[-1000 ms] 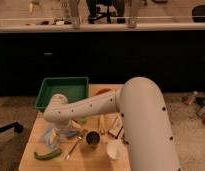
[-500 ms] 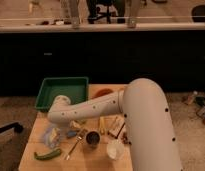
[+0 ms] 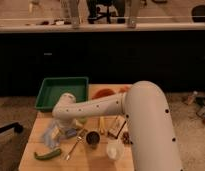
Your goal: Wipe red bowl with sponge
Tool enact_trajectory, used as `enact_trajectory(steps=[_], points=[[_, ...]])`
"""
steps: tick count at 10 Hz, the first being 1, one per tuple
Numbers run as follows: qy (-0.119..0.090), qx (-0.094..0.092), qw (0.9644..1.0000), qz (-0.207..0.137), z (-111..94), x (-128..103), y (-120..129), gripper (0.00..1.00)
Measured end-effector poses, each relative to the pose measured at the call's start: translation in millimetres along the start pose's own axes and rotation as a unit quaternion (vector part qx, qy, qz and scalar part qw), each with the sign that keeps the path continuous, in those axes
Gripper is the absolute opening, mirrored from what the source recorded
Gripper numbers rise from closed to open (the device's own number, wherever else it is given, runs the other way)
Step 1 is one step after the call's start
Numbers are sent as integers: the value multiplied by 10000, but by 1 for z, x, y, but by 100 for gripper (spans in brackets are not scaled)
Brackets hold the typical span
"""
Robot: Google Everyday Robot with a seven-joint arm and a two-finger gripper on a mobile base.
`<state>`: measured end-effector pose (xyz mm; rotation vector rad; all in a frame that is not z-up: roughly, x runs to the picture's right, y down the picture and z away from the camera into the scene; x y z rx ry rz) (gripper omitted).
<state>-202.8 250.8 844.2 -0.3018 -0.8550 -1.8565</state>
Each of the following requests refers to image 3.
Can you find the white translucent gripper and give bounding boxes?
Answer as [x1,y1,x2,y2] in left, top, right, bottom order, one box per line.
[55,119,77,139]

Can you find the small green bowl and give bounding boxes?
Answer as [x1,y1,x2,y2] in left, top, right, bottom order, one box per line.
[78,117,87,124]

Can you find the black office chair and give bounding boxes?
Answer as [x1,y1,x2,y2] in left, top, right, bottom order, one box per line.
[86,0,126,24]

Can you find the metal fork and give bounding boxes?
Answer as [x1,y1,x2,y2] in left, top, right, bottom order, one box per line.
[65,129,87,160]

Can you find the dark brown bowl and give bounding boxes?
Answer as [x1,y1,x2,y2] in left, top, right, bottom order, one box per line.
[119,86,130,93]

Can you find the light blue cloth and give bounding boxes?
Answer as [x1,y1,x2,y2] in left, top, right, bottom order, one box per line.
[41,120,64,149]

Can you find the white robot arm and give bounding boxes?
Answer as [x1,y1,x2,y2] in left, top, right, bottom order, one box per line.
[52,81,183,171]

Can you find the white paper cup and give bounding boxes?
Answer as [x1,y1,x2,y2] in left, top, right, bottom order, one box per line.
[106,140,124,160]

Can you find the dark metal cup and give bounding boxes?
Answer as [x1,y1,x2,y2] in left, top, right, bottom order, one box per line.
[86,131,100,149]

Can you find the green plastic tray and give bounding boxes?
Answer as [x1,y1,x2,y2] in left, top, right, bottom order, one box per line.
[35,77,89,112]

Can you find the brown snack box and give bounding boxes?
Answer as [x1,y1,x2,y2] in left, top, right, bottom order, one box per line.
[108,116,126,139]

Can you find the bunch of dark grapes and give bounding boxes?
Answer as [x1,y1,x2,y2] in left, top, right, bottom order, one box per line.
[122,132,130,144]

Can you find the red bowl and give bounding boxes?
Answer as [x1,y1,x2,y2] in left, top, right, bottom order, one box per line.
[93,88,114,99]

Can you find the blue sponge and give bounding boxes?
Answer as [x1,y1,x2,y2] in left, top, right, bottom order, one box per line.
[65,129,77,139]

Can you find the black chair base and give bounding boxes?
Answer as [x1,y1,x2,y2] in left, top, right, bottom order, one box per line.
[0,122,23,134]

